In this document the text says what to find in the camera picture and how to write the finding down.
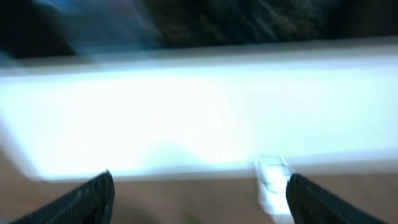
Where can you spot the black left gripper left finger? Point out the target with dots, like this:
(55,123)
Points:
(90,203)

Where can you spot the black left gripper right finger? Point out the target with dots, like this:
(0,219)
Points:
(311,204)

